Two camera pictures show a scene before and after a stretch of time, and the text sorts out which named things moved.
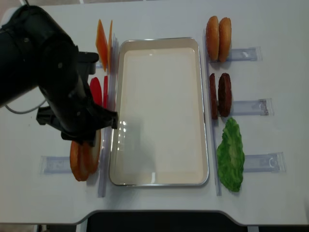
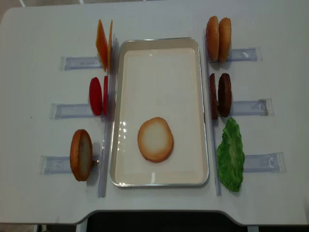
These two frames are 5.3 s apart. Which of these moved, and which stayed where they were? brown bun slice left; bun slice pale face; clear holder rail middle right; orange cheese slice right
Moved: bun slice pale face
Stayed: brown bun slice left; orange cheese slice right; clear holder rail middle right
